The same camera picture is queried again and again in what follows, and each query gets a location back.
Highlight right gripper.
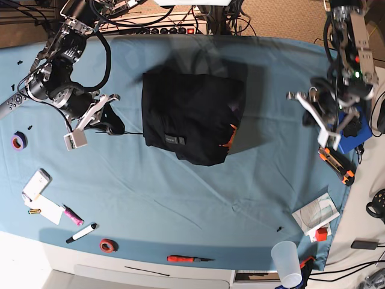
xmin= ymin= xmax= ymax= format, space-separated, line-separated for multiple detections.
xmin=64 ymin=94 xmax=125 ymax=151

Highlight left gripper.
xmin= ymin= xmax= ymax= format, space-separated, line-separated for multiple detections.
xmin=286 ymin=87 xmax=359 ymax=149

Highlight black t-shirt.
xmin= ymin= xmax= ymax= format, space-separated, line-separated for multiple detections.
xmin=141 ymin=70 xmax=245 ymax=166

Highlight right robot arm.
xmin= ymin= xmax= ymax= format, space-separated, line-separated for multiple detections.
xmin=9 ymin=1 xmax=125 ymax=151

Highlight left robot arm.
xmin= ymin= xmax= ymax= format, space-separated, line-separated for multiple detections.
xmin=286 ymin=1 xmax=379 ymax=150

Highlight blue box with knob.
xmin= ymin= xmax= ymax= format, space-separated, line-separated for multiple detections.
xmin=337 ymin=110 xmax=372 ymax=154

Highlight orange black utility knife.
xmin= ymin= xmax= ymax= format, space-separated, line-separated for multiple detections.
xmin=318 ymin=146 xmax=355 ymax=187

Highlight light blue table cloth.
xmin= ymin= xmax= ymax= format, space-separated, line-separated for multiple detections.
xmin=1 ymin=36 xmax=353 ymax=270

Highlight white power bank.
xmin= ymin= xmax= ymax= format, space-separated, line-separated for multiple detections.
xmin=22 ymin=169 xmax=52 ymax=202

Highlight purple tape roll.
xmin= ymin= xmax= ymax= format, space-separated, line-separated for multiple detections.
xmin=11 ymin=131 xmax=28 ymax=151

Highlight pink tube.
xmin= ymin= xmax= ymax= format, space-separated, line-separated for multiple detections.
xmin=63 ymin=204 xmax=84 ymax=226

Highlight small red cube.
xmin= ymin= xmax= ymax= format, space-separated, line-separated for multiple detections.
xmin=315 ymin=228 xmax=328 ymax=241

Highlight grey remote control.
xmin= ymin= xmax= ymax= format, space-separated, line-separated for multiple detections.
xmin=0 ymin=93 xmax=28 ymax=119

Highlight white marker pen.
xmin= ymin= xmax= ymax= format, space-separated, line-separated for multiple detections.
xmin=66 ymin=223 xmax=98 ymax=244

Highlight white paper card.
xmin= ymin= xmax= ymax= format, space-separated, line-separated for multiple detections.
xmin=24 ymin=195 xmax=63 ymax=225

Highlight black power adapter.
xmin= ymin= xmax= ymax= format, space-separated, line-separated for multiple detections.
xmin=350 ymin=240 xmax=378 ymax=250

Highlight gold AA battery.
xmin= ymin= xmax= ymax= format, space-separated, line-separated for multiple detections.
xmin=28 ymin=209 xmax=42 ymax=214

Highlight red tape roll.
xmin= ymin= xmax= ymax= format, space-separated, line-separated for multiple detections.
xmin=99 ymin=238 xmax=119 ymax=253

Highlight translucent plastic cup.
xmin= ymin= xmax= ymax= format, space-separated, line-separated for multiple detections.
xmin=271 ymin=241 xmax=303 ymax=288

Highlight white power strip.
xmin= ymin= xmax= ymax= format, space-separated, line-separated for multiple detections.
xmin=99 ymin=10 xmax=211 ymax=35

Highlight black zip tie on ledge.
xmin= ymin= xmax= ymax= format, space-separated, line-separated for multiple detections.
xmin=124 ymin=266 xmax=170 ymax=277

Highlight red handled screwdriver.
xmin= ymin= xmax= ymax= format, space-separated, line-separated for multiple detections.
xmin=167 ymin=255 xmax=214 ymax=263

